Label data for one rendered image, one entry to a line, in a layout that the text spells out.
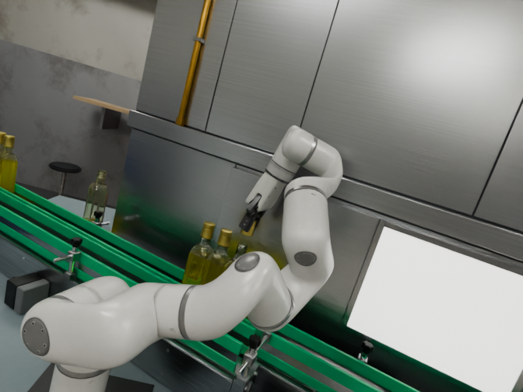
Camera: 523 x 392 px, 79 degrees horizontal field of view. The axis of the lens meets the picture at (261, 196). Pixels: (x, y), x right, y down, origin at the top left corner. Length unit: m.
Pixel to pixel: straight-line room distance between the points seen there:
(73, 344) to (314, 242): 0.38
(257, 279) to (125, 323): 0.19
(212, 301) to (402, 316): 0.62
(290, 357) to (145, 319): 0.49
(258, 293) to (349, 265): 0.52
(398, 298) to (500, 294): 0.23
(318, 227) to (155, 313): 0.29
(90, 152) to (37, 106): 0.72
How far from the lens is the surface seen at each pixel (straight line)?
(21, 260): 1.32
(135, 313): 0.52
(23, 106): 4.48
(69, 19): 4.33
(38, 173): 4.48
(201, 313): 0.50
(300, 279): 0.61
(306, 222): 0.54
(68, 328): 0.55
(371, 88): 0.97
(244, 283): 0.47
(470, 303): 0.99
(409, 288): 0.96
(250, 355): 0.81
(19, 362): 1.08
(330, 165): 0.75
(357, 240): 0.93
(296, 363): 0.92
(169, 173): 1.21
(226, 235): 0.91
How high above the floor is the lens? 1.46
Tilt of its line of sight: 11 degrees down
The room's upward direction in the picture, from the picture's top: 16 degrees clockwise
